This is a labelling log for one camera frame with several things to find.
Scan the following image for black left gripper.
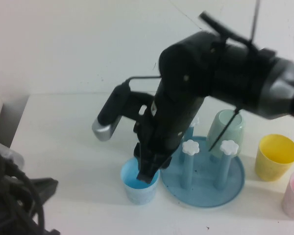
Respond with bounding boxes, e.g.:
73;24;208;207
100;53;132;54
0;156;59;235

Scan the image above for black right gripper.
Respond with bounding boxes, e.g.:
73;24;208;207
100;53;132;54
133;82;204;185

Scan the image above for light blue plastic cup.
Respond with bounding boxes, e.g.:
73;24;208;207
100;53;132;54
120;156;160;206

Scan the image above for blue cup stand white caps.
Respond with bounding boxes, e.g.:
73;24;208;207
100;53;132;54
160;117;245;209

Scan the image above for green plastic cup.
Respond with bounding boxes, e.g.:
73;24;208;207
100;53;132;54
205;109;247;162

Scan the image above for yellow plastic cup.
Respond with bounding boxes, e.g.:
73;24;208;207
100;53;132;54
254;134;294;182

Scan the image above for pink plastic cup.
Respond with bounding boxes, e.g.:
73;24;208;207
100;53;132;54
281;168;294;220

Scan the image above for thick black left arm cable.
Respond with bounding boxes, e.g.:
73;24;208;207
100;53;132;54
13;168;62;235

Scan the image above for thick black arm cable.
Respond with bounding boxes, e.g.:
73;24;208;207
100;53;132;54
13;168;62;235
198;11;277;57

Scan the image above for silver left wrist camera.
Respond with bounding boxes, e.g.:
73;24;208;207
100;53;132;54
0;139;25;169

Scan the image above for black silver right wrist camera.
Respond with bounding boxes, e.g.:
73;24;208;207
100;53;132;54
92;83;152;143

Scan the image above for thin black hanging cable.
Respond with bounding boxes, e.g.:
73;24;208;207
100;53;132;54
209;109;240;151

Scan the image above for thin black camera cable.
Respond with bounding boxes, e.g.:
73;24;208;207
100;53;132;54
123;74;162;86

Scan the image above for thin grey cable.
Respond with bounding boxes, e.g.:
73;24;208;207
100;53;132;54
249;0;262;43

